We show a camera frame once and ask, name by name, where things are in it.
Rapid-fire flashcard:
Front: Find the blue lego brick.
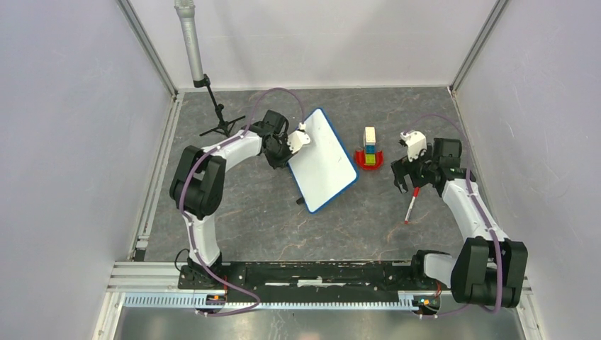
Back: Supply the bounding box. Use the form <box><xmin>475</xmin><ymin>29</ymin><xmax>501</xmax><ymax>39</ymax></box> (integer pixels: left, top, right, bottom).
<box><xmin>364</xmin><ymin>144</ymin><xmax>376</xmax><ymax>154</ymax></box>

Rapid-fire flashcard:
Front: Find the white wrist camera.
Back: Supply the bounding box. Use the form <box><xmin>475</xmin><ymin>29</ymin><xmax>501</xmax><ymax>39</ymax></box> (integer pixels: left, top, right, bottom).
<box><xmin>286</xmin><ymin>123</ymin><xmax>311</xmax><ymax>154</ymax></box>
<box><xmin>399</xmin><ymin>130</ymin><xmax>427</xmax><ymax>162</ymax></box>

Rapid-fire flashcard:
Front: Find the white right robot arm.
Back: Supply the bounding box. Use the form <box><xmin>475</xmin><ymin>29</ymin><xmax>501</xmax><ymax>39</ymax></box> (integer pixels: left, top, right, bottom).
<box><xmin>391</xmin><ymin>131</ymin><xmax>528</xmax><ymax>312</ymax></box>

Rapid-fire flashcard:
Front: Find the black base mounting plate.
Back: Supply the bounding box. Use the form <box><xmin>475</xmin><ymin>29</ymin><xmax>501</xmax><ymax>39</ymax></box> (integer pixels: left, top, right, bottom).
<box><xmin>178</xmin><ymin>261</ymin><xmax>449</xmax><ymax>304</ymax></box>

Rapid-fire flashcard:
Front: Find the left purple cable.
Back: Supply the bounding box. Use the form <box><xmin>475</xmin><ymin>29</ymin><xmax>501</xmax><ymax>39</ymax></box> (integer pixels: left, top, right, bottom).
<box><xmin>179</xmin><ymin>87</ymin><xmax>306</xmax><ymax>317</ymax></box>

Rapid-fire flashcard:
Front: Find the slotted aluminium cable duct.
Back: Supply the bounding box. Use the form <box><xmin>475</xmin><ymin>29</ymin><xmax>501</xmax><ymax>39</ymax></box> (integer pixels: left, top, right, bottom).
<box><xmin>123</xmin><ymin>293</ymin><xmax>441</xmax><ymax>312</ymax></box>

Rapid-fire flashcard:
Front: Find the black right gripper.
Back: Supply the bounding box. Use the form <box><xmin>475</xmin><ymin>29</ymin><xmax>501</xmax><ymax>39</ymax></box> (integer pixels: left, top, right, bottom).
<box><xmin>390</xmin><ymin>143</ymin><xmax>437</xmax><ymax>194</ymax></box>

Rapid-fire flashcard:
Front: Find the purple cable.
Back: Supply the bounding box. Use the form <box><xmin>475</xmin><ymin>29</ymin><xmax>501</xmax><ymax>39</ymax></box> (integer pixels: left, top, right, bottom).
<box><xmin>179</xmin><ymin>87</ymin><xmax>306</xmax><ymax>317</ymax></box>
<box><xmin>403</xmin><ymin>113</ymin><xmax>504</xmax><ymax>320</ymax></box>

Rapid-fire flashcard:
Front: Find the red white marker pen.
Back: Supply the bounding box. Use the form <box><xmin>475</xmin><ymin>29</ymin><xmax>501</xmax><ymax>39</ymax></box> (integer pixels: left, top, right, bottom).
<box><xmin>404</xmin><ymin>187</ymin><xmax>420</xmax><ymax>225</ymax></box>

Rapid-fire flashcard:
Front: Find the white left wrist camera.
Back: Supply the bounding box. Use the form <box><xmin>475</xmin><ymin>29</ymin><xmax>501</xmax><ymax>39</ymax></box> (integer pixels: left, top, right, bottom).
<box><xmin>286</xmin><ymin>123</ymin><xmax>311</xmax><ymax>154</ymax></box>

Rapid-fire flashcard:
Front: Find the green lego brick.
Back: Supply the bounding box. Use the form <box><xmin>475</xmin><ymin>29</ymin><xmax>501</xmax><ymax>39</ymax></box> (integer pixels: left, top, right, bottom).
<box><xmin>364</xmin><ymin>153</ymin><xmax>377</xmax><ymax>166</ymax></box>

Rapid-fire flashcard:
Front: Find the blue framed whiteboard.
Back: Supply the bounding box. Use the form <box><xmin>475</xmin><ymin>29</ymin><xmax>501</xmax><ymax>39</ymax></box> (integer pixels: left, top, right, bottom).
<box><xmin>288</xmin><ymin>108</ymin><xmax>359</xmax><ymax>214</ymax></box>

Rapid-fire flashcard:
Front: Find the white lego brick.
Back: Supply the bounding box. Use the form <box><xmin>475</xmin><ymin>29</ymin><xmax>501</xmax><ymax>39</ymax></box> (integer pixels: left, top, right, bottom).
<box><xmin>363</xmin><ymin>126</ymin><xmax>376</xmax><ymax>146</ymax></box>

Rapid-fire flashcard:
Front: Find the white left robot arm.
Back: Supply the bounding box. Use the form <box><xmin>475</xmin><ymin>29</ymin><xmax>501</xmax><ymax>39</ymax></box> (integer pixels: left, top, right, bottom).
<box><xmin>169</xmin><ymin>110</ymin><xmax>294</xmax><ymax>289</ymax></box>

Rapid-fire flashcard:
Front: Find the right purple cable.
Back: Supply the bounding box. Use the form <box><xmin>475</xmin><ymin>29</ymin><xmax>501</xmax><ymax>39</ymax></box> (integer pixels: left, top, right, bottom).
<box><xmin>403</xmin><ymin>113</ymin><xmax>504</xmax><ymax>320</ymax></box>

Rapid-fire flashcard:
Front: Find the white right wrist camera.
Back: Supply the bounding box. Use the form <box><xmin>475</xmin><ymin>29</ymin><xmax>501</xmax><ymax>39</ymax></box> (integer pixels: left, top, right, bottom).
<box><xmin>399</xmin><ymin>130</ymin><xmax>427</xmax><ymax>162</ymax></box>

